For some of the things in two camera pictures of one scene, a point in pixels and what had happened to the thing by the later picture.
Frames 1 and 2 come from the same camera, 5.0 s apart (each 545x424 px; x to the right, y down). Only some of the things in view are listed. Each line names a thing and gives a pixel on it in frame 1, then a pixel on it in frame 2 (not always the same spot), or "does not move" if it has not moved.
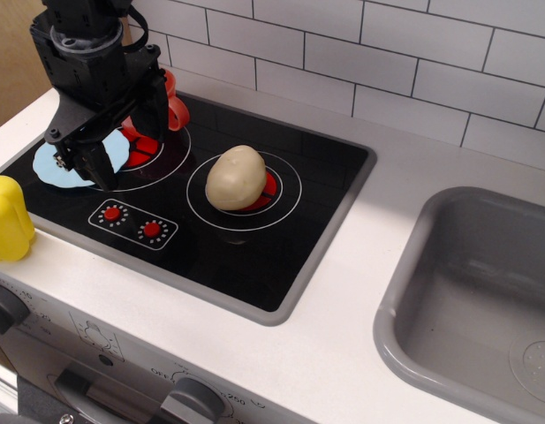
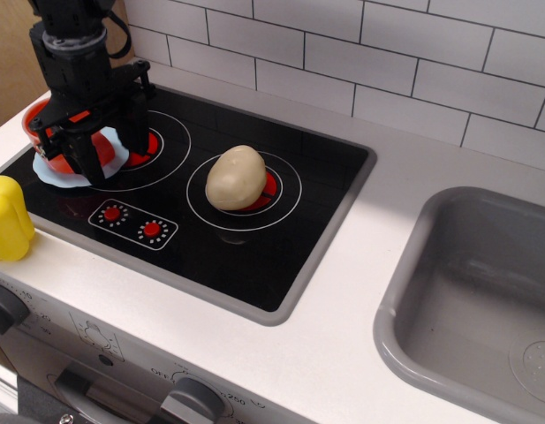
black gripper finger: (151, 116) → (133, 124)
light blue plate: (117, 144) does not move
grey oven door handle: (103, 400) does not move
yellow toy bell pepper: (11, 226) does not move
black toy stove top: (232, 208) does not move
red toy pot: (143, 147) → (59, 162)
